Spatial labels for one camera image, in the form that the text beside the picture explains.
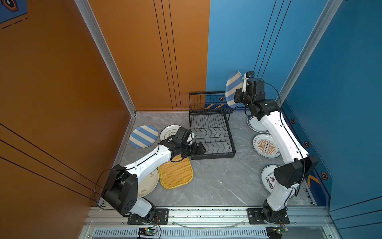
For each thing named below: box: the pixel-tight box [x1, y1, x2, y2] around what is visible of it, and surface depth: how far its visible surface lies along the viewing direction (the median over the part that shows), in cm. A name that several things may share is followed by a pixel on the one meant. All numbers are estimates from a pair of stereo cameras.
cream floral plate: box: [137, 168, 160, 198], surface depth 84 cm
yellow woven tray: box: [158, 154, 194, 190], surface depth 88 cm
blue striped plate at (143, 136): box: [129, 124, 159, 149], surface depth 108 cm
